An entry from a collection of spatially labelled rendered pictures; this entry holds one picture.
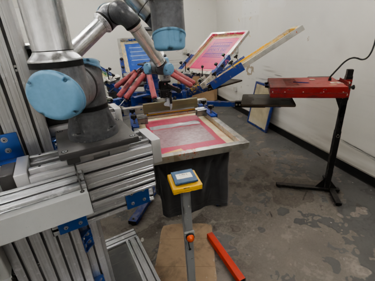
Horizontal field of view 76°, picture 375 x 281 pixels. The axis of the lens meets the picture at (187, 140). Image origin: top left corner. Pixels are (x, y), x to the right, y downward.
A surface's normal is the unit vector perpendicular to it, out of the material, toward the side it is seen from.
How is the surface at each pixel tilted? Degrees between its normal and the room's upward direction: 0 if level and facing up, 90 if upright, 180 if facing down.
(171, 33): 92
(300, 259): 0
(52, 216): 90
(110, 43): 90
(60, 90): 98
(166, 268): 0
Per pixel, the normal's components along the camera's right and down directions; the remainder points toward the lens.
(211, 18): 0.26, 0.37
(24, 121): 0.50, 0.32
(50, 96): 0.07, 0.51
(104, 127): 0.70, -0.07
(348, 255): -0.06, -0.92
